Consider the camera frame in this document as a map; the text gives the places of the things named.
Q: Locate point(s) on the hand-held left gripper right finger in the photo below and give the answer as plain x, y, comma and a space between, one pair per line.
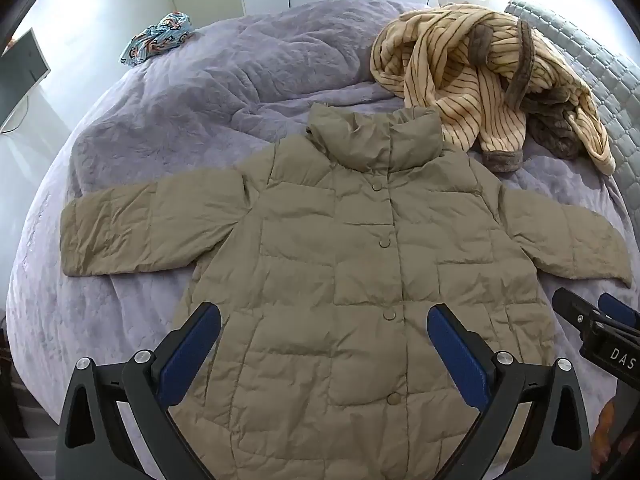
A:
460, 360

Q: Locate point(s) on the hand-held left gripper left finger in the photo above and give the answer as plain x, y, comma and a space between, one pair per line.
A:
186, 360

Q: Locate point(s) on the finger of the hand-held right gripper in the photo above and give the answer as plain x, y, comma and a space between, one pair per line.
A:
617, 307
572, 310

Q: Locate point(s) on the khaki puffer jacket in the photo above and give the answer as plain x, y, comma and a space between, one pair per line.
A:
320, 240

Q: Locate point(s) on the person's right hand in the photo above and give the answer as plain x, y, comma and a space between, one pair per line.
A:
606, 435

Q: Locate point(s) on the grey quilted headboard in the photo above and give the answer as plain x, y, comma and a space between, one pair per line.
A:
595, 65

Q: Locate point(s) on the beige striped fleece robe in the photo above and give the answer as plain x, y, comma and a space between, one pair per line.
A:
450, 75

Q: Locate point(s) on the lavender embossed blanket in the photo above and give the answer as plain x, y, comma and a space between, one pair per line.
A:
200, 90

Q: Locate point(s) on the blue patterned cloth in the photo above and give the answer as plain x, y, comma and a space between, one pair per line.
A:
160, 37

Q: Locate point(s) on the white framed monitor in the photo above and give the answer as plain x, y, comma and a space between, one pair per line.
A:
20, 75

